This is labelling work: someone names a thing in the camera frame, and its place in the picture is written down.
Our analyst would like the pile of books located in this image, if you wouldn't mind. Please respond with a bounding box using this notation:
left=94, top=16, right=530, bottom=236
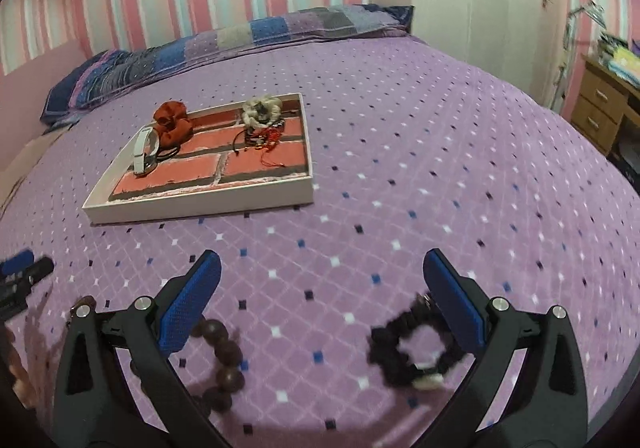
left=597, top=31, right=640, bottom=90

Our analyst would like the black scrunchie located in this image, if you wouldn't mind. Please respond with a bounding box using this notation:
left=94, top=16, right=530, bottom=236
left=367, top=295, right=467, bottom=390

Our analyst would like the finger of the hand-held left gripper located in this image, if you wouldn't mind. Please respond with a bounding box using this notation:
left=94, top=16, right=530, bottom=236
left=0, top=250, right=36, bottom=277
left=20, top=257, right=55, bottom=290

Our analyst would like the cream scrunchie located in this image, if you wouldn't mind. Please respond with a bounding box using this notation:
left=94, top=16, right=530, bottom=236
left=241, top=96, right=283, bottom=128

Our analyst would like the brick pattern tray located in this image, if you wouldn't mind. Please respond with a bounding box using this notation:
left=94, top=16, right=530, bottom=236
left=81, top=92, right=315, bottom=225

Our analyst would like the red string charm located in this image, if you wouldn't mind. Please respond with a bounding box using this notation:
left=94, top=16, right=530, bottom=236
left=244, top=119, right=287, bottom=170

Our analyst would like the patchwork striped pillow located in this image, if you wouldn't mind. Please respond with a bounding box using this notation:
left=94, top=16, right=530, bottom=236
left=40, top=4, right=416, bottom=127

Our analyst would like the orange scrunchie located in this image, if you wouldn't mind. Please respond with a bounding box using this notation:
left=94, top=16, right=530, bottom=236
left=152, top=101, right=194, bottom=147

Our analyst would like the wooden desk with drawers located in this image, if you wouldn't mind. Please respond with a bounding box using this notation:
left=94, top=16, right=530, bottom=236
left=570, top=53, right=640, bottom=157

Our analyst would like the white wardrobe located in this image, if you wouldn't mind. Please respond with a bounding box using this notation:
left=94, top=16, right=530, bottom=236
left=407, top=0, right=572, bottom=105

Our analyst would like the white hair clip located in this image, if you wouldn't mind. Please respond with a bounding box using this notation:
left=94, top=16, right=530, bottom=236
left=133, top=126, right=162, bottom=178

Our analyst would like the purple diamond pattern bedspread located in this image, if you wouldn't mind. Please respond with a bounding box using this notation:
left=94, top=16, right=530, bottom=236
left=0, top=32, right=636, bottom=448

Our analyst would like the desk lamp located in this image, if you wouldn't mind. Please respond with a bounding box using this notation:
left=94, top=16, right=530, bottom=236
left=552, top=1, right=607, bottom=110

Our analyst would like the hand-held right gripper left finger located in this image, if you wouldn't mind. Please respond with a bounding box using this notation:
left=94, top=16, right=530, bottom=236
left=52, top=249, right=236, bottom=448

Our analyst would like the brown blanket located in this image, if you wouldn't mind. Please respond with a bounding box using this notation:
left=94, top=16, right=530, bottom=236
left=0, top=128, right=77, bottom=211

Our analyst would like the brown wooden bead bracelet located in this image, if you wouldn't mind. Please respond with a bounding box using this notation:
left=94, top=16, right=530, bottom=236
left=75, top=295, right=249, bottom=418

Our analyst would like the pink headboard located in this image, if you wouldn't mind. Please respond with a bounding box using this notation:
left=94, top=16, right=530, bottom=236
left=0, top=38, right=99, bottom=175

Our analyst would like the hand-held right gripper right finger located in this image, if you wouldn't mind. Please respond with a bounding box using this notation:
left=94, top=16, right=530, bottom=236
left=422, top=248, right=590, bottom=448

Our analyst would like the black leather bracelet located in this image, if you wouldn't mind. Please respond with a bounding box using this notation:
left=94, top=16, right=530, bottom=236
left=231, top=123, right=273, bottom=151

